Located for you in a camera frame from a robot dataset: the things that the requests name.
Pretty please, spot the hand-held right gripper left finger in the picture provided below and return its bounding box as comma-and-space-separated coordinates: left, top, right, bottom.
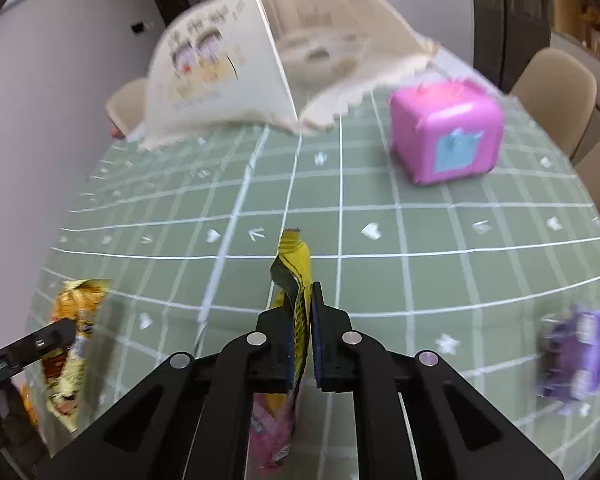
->
37, 307, 294, 480

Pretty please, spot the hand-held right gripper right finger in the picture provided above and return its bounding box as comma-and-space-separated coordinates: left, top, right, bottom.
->
310, 281, 565, 480

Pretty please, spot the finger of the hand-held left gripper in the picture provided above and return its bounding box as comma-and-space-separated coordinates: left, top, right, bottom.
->
5, 320, 77, 368

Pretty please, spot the gold snack packet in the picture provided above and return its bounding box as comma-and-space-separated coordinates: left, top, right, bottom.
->
40, 279, 113, 433

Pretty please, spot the pink and yellow snack packet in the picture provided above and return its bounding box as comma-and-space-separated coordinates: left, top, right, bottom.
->
250, 227, 313, 466

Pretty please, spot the green checked tablecloth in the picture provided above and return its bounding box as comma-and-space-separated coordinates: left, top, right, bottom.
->
27, 75, 600, 480

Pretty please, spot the pink toy box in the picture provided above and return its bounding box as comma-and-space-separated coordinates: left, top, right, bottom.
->
387, 79, 506, 187

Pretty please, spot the purple toy stroller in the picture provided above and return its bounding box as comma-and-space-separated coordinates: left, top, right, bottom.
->
536, 305, 600, 403

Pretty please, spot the beige mesh food cover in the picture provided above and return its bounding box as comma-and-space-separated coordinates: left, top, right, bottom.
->
140, 0, 441, 152

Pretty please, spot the white ceramic bowl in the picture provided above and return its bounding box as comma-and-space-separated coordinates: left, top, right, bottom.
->
280, 32, 366, 78

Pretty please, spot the grey tall cabinet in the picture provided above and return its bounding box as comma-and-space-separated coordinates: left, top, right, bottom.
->
470, 0, 553, 96

